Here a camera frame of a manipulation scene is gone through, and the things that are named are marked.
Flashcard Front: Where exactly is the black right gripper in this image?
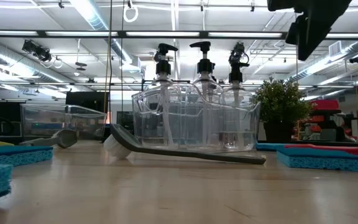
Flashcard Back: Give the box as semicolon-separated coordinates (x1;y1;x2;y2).
267;0;352;62

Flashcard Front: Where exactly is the clear soap pump bottle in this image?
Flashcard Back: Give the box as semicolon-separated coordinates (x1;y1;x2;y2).
223;61;256;150
144;42;185;149
188;40;226;150

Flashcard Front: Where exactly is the dark grey spatula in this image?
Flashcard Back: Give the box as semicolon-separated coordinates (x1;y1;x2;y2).
103;123;267;166

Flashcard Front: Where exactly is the grey metal spoon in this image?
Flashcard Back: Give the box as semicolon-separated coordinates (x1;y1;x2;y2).
19;128;79;149

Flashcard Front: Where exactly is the red storage bin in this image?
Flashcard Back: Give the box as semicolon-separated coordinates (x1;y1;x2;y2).
311;99;341;114

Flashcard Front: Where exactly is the potted green plant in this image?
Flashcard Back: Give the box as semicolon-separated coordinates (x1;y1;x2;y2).
252;77;314;144

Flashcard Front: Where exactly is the clear plastic tray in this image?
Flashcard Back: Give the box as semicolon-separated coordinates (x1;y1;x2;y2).
131;82;262;154

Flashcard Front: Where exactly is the black background screen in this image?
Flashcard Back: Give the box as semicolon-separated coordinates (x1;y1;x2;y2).
65;91;110;113

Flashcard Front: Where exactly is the black ceiling-mounted device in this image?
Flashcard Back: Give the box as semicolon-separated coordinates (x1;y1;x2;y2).
22;39;53;62

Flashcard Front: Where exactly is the small clear plastic bin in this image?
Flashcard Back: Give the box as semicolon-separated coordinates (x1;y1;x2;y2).
19;103;109;141

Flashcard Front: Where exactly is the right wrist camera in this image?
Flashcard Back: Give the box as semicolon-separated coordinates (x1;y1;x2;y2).
285;21;300;46

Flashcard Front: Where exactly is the silver ventilation duct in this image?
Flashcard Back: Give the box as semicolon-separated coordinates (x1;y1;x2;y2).
287;39;358;82
70;0;142;72

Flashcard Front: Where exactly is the black overhead camera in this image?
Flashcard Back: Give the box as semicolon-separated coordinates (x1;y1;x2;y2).
230;42;250;63

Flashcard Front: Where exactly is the black table frame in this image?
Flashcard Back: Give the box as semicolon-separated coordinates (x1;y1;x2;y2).
0;133;358;147

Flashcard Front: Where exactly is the white cable loop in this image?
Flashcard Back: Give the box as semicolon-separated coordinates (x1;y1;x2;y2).
123;4;139;24

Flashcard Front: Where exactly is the thin black vertical cable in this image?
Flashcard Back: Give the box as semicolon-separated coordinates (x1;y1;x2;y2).
121;0;126;125

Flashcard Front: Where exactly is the black light bar frame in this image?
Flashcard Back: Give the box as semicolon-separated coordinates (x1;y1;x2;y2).
0;29;358;40

